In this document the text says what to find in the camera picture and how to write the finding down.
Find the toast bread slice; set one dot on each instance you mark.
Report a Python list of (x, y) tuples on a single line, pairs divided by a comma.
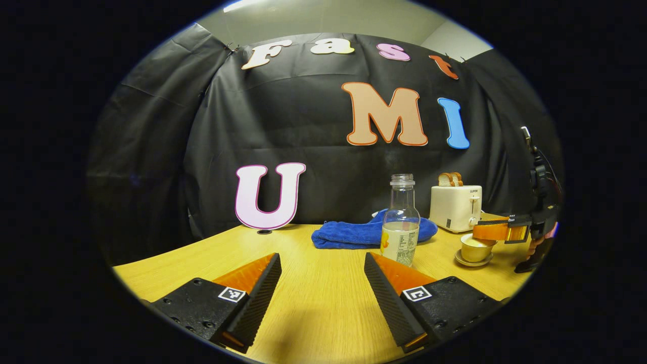
[(444, 179), (457, 178)]

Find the cream saucer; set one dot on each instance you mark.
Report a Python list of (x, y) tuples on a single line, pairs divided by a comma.
[(460, 261)]

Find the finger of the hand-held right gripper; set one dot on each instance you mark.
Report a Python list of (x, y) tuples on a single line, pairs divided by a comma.
[(493, 230)]

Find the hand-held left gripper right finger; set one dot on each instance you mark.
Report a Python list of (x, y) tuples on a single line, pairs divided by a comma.
[(388, 303)]

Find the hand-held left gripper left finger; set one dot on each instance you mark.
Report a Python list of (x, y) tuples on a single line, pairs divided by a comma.
[(260, 298)]

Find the blue towel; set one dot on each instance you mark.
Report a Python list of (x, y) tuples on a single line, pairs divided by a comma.
[(343, 236)]

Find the black backdrop cloth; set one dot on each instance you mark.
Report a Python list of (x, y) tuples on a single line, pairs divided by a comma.
[(303, 131)]

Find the clear glass water bottle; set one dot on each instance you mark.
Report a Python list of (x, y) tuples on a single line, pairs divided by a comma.
[(400, 237)]

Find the cream teacup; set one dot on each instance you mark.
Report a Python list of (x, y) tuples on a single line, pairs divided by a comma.
[(474, 253)]

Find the white toaster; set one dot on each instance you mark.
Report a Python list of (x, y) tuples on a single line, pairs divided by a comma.
[(452, 207)]

